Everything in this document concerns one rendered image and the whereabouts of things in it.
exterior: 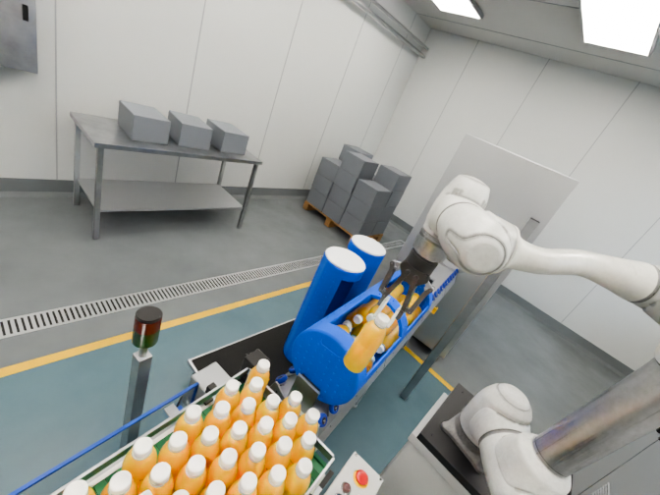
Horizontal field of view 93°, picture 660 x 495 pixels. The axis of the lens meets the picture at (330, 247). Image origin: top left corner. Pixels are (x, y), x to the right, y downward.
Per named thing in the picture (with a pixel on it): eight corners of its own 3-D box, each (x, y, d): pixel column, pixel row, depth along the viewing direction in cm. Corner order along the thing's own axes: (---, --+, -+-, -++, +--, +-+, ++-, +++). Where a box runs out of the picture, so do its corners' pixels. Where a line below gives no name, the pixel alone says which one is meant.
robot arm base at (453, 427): (509, 446, 118) (518, 438, 116) (479, 475, 105) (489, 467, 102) (469, 403, 130) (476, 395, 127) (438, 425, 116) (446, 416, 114)
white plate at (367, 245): (372, 236, 254) (372, 237, 255) (346, 233, 239) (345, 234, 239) (393, 255, 235) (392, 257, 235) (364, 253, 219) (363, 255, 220)
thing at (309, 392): (310, 412, 114) (322, 390, 108) (306, 416, 112) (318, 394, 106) (291, 392, 118) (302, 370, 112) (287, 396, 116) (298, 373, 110)
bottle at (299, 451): (288, 458, 100) (307, 423, 92) (302, 477, 97) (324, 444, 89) (271, 473, 95) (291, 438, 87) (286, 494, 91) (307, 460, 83)
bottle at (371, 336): (344, 370, 95) (372, 328, 86) (341, 352, 101) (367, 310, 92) (364, 375, 97) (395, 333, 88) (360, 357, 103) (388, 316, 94)
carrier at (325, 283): (277, 357, 229) (312, 374, 227) (319, 259, 191) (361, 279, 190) (291, 333, 255) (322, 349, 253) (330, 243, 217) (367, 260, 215)
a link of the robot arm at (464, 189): (416, 219, 82) (423, 238, 71) (451, 164, 76) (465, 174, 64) (453, 237, 83) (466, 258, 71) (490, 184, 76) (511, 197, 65)
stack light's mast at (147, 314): (159, 357, 91) (167, 316, 84) (137, 367, 86) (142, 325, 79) (147, 342, 94) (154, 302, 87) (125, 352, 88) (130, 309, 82)
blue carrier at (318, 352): (419, 326, 182) (442, 286, 171) (340, 422, 111) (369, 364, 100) (378, 299, 194) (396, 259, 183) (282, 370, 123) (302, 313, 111)
